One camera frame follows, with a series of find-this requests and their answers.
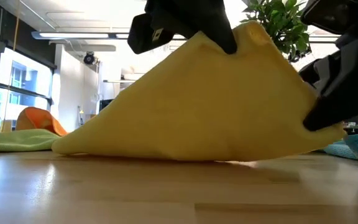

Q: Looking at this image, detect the lime green microfiber towel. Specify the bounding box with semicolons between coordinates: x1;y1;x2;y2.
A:
0;128;62;153

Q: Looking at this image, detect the long ceiling light strip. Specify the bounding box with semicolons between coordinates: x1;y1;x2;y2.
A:
31;30;131;40

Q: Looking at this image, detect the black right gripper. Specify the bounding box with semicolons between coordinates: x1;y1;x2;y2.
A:
298;0;358;132

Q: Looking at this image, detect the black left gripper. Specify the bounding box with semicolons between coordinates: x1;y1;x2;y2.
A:
127;0;239;55

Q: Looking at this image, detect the green leafy plant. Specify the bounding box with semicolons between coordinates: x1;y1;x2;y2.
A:
240;0;313;63

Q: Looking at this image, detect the yellow hanging cord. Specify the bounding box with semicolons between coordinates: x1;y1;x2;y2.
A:
1;0;21;133

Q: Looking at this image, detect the large office window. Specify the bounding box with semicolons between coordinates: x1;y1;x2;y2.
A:
0;46;55;132

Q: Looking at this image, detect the orange microfiber towel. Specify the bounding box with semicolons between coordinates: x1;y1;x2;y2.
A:
15;106;69;137

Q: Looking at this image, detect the small beige box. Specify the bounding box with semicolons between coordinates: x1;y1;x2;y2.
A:
0;119;13;134

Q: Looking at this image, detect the yellow microfiber towel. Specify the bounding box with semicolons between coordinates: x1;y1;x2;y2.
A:
51;20;348;162

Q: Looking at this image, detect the black round ceiling spotlight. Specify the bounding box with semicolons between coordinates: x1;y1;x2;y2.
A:
83;51;96;66

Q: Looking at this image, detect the black computer monitor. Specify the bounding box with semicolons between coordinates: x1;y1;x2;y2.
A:
98;98;115;113

